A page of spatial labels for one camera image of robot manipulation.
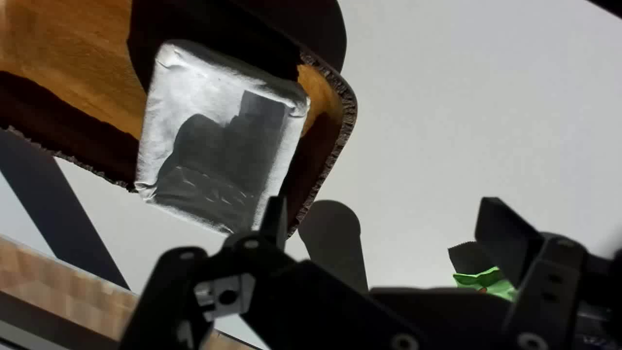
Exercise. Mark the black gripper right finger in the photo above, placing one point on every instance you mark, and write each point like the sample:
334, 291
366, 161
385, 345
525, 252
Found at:
566, 297

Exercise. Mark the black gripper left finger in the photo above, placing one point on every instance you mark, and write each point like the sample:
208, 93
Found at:
189, 291

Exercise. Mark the green packet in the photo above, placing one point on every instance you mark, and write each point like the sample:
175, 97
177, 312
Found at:
488, 281

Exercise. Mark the wooden tray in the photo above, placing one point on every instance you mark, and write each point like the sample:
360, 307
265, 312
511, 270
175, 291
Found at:
74, 75

